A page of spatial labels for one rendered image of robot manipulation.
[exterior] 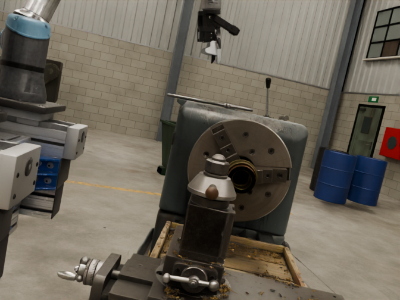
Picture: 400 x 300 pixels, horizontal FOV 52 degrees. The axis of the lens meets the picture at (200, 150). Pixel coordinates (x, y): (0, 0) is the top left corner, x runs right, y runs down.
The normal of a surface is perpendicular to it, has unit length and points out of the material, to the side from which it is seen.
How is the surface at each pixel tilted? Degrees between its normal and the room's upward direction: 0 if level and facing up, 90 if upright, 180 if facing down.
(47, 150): 90
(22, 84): 72
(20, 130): 90
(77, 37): 90
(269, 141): 90
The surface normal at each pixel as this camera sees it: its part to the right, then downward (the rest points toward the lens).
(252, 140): -0.05, 0.11
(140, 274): 0.21, -0.97
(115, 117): 0.23, 0.16
